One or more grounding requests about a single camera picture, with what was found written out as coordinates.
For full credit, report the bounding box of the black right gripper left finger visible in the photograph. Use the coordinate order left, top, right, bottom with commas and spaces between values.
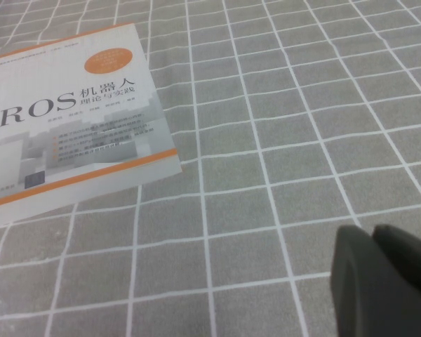
329, 224, 421, 337

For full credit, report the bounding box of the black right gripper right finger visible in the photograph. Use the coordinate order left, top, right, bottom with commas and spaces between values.
373, 223, 421, 302

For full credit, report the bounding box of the grey checkered tablecloth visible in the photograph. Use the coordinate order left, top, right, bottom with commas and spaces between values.
0, 0, 421, 337

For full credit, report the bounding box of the white orange ROS book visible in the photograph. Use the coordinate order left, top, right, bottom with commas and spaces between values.
0, 22, 183, 231

